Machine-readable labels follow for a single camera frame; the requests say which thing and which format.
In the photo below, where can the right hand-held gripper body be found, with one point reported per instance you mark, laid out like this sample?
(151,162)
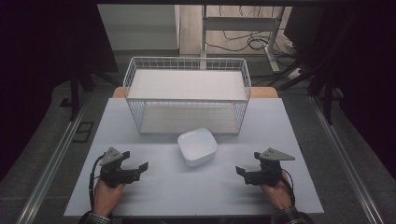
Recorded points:
(268,174)

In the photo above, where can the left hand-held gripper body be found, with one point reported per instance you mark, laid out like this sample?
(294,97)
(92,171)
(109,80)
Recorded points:
(116,174)

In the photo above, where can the white square bowl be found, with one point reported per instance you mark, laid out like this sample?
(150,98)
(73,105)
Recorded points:
(197,146)

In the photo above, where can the person's right hand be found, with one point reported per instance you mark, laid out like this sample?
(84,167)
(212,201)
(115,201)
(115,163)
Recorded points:
(277,194)

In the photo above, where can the person's left hand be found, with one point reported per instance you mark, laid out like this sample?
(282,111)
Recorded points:
(107,196)

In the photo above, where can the black stand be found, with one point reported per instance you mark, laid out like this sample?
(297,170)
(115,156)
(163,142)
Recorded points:
(74,93)
(327,93)

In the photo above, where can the white power strip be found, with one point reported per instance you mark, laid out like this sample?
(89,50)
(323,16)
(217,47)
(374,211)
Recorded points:
(294,73)

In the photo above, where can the white cabinet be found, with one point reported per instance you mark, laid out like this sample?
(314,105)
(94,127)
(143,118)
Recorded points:
(140,28)

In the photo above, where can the metal floor rail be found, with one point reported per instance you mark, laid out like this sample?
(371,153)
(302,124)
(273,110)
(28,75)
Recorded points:
(345,161)
(53,158)

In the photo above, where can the white metal desk frame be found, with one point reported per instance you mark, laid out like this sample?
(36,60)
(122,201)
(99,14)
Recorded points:
(239,23)

